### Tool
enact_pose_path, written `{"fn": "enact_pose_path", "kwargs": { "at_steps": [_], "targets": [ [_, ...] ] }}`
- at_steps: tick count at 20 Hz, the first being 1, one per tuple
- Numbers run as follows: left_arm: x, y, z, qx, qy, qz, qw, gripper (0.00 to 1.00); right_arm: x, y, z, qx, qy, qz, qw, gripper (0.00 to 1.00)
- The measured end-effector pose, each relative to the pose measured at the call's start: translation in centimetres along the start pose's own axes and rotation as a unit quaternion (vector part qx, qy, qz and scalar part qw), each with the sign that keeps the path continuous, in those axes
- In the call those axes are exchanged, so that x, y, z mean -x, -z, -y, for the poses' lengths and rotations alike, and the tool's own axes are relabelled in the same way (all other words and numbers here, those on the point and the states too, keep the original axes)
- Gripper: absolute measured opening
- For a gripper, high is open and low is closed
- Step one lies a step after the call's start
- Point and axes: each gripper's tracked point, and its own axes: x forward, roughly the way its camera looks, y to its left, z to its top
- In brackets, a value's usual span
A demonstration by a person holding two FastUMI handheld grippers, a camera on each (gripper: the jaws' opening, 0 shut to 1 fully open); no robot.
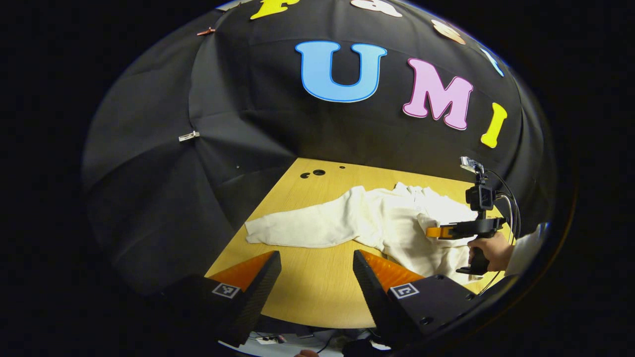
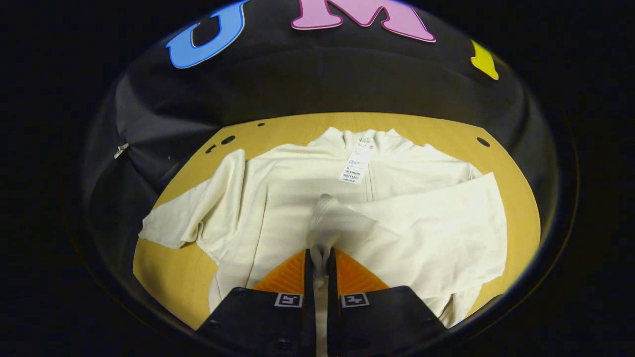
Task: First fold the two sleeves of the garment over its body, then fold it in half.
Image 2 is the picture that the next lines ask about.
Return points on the white backdrop clip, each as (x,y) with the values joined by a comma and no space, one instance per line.
(120,150)

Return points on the cream white sweatshirt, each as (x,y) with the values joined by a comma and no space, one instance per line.
(278,198)

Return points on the black backdrop cloth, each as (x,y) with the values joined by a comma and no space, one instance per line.
(322,79)

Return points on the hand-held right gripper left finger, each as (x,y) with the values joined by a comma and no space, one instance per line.
(308,287)

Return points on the white paper hang tag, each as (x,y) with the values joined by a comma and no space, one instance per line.
(356,163)

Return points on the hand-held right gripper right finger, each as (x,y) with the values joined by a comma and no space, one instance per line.
(332,287)

